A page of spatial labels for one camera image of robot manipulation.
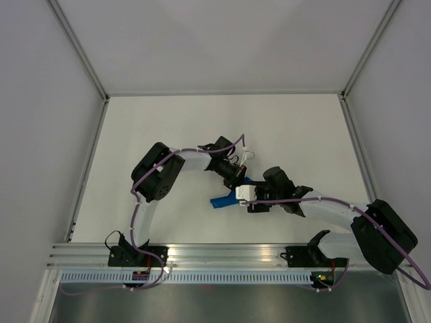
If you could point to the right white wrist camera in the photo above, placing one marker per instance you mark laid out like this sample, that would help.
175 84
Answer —
245 194

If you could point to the right aluminium frame post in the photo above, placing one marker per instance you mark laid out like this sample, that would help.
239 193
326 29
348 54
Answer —
372 44

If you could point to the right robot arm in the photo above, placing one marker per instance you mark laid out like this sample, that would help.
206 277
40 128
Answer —
374 233

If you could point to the blue cloth napkin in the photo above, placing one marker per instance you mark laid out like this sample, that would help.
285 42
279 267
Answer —
226 201

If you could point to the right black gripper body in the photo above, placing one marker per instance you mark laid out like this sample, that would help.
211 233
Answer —
263 192

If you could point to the left aluminium frame post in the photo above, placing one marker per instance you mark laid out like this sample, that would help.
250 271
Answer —
71 36

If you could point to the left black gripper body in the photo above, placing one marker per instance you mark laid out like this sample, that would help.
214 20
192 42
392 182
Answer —
230 174

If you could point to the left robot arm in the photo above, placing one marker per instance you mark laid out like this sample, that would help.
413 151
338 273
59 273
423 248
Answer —
154 176

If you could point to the white slotted cable duct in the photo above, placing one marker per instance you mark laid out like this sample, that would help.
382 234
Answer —
188 277

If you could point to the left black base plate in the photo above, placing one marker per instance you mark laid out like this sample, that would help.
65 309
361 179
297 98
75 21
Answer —
120 258

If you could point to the aluminium front rail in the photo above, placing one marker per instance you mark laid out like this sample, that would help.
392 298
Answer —
180 256

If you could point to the aluminium frame post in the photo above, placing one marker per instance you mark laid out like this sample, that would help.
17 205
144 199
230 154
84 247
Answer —
71 36
372 44

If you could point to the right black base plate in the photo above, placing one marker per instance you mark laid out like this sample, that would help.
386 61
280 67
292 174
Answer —
305 257

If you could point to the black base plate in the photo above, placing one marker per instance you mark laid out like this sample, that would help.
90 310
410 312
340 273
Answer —
305 257
120 258

